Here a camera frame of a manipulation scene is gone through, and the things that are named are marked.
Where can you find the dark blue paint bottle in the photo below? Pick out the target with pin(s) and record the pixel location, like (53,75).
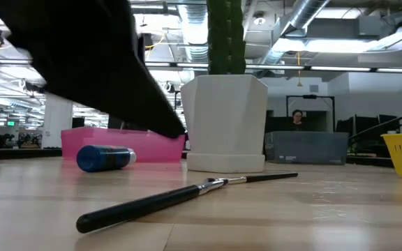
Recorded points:
(103,158)

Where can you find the white hexagonal plant pot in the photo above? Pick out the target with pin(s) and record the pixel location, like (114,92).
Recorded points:
(223,118)

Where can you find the pink-red translucent plastic bin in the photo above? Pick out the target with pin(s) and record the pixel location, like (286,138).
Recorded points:
(159,148)

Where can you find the white building column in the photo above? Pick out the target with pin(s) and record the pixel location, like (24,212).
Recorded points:
(58,122)

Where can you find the silver spiral air duct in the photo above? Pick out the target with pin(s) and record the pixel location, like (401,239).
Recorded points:
(195,31)
(305,12)

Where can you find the person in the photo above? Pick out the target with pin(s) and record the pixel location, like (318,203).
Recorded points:
(297,120)

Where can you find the black background rig frame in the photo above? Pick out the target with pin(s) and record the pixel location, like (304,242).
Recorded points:
(309,96)

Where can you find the black desk monitor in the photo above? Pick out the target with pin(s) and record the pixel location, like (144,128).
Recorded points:
(117,125)
(366,122)

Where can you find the long ceiling light strip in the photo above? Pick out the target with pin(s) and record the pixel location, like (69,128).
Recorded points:
(340,68)

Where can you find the silver rectangular air duct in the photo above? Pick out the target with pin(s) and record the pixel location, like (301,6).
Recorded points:
(375,26)

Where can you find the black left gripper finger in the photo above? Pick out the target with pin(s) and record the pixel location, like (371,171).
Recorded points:
(110,83)
(141,49)

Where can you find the grey plastic bin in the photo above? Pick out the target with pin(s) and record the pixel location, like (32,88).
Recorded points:
(305,148)

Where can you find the green cactus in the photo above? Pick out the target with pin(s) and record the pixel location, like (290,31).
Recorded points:
(225,35)

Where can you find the green exit sign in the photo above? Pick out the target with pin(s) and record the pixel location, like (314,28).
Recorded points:
(10,123)

